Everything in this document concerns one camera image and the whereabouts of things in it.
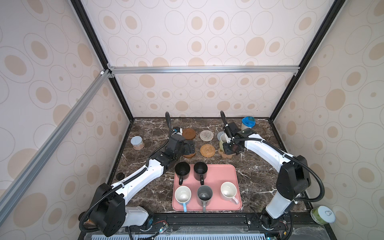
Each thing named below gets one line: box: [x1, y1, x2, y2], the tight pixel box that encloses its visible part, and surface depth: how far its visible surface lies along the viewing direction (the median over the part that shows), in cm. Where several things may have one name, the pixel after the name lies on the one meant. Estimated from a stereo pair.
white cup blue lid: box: [241, 116, 256, 130], surface depth 107 cm
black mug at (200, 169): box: [193, 161, 208, 186], surface depth 85 cm
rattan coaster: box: [200, 144, 216, 158], surface depth 102 cm
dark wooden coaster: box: [182, 128, 196, 140], surface depth 112 cm
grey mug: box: [197, 185, 214, 213], surface depth 76 cm
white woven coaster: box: [199, 130, 214, 142], surface depth 111 cm
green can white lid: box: [310, 205, 336, 225], surface depth 74 cm
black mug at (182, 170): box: [175, 161, 191, 186], surface depth 86 cm
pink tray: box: [172, 164, 243, 213], surface depth 82 cm
